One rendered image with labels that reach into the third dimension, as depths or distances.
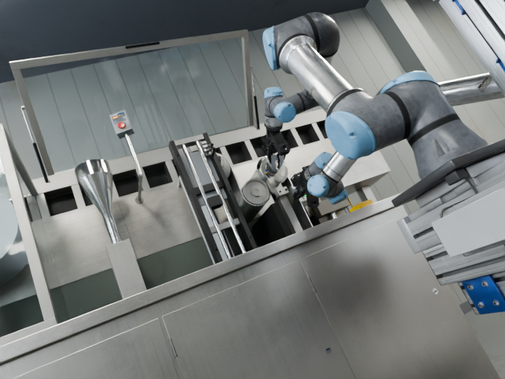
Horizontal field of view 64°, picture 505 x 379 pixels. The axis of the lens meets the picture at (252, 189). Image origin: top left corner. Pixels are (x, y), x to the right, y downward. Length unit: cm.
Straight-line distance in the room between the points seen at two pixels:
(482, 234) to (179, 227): 148
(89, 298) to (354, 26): 400
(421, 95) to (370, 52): 383
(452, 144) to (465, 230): 23
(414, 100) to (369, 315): 80
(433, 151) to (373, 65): 378
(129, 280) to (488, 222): 126
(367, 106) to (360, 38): 394
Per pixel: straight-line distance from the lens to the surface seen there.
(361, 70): 456
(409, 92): 96
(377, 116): 91
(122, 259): 164
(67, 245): 195
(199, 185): 156
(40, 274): 136
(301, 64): 111
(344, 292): 146
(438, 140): 94
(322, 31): 124
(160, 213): 198
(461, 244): 78
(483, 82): 148
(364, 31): 495
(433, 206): 98
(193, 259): 194
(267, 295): 135
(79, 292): 190
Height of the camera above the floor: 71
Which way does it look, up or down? 16 degrees up
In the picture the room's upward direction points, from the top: 24 degrees counter-clockwise
